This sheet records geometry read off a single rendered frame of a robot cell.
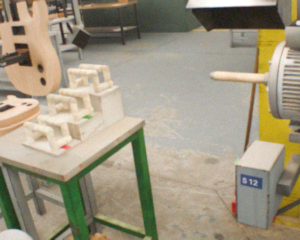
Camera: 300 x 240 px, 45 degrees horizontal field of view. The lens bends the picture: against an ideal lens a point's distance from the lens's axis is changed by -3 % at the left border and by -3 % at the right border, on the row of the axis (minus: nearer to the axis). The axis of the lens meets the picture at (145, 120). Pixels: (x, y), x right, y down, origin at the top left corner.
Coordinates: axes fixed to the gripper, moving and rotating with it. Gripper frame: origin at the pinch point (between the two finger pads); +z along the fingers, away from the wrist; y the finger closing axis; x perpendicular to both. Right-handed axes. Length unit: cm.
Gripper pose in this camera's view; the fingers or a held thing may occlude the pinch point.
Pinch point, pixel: (22, 55)
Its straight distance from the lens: 165.2
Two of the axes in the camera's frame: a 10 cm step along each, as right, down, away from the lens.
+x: -1.2, -9.2, -3.7
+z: 6.0, -3.6, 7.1
